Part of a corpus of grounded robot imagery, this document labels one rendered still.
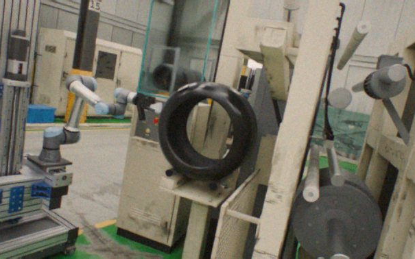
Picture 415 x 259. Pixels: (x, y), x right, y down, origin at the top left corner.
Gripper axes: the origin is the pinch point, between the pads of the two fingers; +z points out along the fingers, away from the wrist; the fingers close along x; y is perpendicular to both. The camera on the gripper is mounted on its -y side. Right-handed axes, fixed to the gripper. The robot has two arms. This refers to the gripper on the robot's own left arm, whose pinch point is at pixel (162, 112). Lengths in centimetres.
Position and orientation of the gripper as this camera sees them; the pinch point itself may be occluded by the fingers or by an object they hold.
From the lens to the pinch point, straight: 205.2
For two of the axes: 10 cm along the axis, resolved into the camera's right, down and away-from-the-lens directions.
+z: 9.0, 3.4, -2.8
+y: 3.0, -9.4, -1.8
